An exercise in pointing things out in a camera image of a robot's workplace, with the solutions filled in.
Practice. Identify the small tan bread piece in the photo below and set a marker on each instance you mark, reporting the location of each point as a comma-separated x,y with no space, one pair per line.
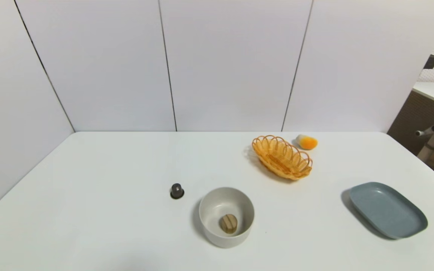
228,224

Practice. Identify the beige round bowl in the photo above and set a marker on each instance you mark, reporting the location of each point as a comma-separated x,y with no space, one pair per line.
217,205

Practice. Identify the small dark grey capsule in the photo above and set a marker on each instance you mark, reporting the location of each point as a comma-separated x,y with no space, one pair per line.
177,191

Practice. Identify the orange woven basket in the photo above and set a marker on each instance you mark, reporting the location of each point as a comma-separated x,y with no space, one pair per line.
283,158

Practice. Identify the orange and white toy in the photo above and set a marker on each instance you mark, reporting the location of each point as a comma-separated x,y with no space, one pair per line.
308,142

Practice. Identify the blue grey square plate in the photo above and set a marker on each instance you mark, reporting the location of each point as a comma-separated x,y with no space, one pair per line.
388,210

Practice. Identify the brown perforated desk panel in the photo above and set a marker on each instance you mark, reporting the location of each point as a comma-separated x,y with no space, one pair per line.
413,120

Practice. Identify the black wall mounted box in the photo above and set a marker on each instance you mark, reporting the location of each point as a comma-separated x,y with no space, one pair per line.
431,61

